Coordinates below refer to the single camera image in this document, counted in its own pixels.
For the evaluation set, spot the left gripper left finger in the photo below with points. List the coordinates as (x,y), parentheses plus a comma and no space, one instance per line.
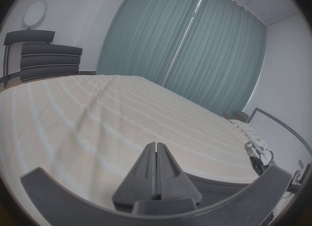
(139,178)

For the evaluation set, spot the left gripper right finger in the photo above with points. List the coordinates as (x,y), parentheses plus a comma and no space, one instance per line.
(173,178)

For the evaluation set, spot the bed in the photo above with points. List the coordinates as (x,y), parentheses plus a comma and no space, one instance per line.
(97,122)

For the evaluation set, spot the pile of clothes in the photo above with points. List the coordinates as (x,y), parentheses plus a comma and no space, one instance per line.
(264,153)

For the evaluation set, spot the black shiny garment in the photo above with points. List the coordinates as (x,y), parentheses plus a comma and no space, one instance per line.
(258,165)

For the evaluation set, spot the white printed pillow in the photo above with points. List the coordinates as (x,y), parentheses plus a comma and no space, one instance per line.
(248,131)

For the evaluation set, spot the grey bedside table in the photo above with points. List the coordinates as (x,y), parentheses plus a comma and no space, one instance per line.
(237,116)

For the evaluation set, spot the blue-green curtain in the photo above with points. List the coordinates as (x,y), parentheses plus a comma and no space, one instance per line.
(146,37)
(219,61)

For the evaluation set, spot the black chest of drawers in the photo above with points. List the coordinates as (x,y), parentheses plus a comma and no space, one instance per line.
(48,61)

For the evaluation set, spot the round white mirror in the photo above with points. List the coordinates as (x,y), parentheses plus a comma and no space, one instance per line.
(35,14)

